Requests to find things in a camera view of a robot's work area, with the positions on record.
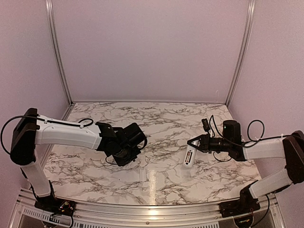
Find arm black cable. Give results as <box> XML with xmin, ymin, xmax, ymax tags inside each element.
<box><xmin>209</xmin><ymin>114</ymin><xmax>285</xmax><ymax>162</ymax></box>
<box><xmin>0</xmin><ymin>114</ymin><xmax>94</xmax><ymax>155</ymax></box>

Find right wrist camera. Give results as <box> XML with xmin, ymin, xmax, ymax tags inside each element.
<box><xmin>201</xmin><ymin>118</ymin><xmax>210</xmax><ymax>132</ymax></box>

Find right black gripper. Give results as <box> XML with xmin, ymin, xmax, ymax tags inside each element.
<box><xmin>188</xmin><ymin>133</ymin><xmax>232</xmax><ymax>153</ymax></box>

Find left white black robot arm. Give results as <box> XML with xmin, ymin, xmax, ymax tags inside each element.
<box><xmin>9</xmin><ymin>108</ymin><xmax>148</xmax><ymax>211</ymax></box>

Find white remote control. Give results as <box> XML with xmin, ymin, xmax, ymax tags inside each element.
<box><xmin>183</xmin><ymin>145</ymin><xmax>197</xmax><ymax>168</ymax></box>

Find left aluminium frame post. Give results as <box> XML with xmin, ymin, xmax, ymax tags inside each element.
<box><xmin>45</xmin><ymin>0</ymin><xmax>73</xmax><ymax>106</ymax></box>

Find aluminium frame post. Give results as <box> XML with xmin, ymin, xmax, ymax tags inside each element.
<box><xmin>225</xmin><ymin>0</ymin><xmax>257</xmax><ymax>107</ymax></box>
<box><xmin>45</xmin><ymin>0</ymin><xmax>73</xmax><ymax>106</ymax></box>

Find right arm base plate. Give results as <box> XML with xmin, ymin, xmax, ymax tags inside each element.
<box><xmin>219</xmin><ymin>199</ymin><xmax>261</xmax><ymax>218</ymax></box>

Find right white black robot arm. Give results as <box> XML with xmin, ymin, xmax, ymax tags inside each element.
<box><xmin>185</xmin><ymin>119</ymin><xmax>304</xmax><ymax>217</ymax></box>

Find front aluminium rail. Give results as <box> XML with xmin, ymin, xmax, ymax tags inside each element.
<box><xmin>8</xmin><ymin>189</ymin><xmax>286</xmax><ymax>228</ymax></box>

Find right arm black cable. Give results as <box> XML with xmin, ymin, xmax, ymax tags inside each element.
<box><xmin>209</xmin><ymin>114</ymin><xmax>285</xmax><ymax>162</ymax></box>

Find right aluminium frame post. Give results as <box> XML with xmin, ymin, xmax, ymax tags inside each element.
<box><xmin>225</xmin><ymin>0</ymin><xmax>257</xmax><ymax>107</ymax></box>

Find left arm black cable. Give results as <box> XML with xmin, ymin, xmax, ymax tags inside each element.
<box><xmin>0</xmin><ymin>114</ymin><xmax>94</xmax><ymax>155</ymax></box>

